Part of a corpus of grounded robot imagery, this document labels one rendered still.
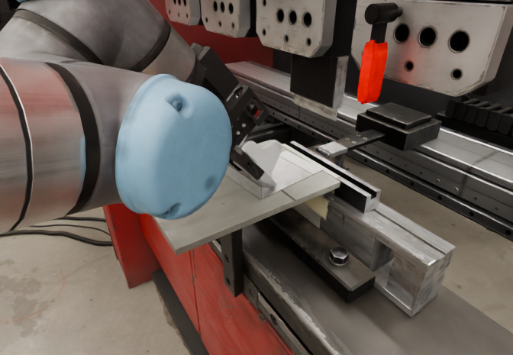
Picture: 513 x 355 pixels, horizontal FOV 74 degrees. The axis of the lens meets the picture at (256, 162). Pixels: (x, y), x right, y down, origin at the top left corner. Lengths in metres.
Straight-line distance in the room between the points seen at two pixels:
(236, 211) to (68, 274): 1.57
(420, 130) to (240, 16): 0.38
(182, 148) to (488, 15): 0.27
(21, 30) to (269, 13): 0.35
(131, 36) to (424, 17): 0.26
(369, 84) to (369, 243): 0.24
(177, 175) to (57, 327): 1.61
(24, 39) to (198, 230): 0.26
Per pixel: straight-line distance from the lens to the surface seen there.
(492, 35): 0.35
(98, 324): 1.70
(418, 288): 0.50
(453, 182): 0.72
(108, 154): 0.17
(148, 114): 0.16
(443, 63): 0.37
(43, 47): 0.30
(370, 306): 0.53
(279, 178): 0.52
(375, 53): 0.37
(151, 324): 1.63
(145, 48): 0.33
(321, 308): 0.51
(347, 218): 0.53
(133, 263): 1.68
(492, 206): 0.70
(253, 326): 0.69
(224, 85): 0.40
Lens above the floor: 1.27
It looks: 29 degrees down
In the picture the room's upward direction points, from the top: straight up
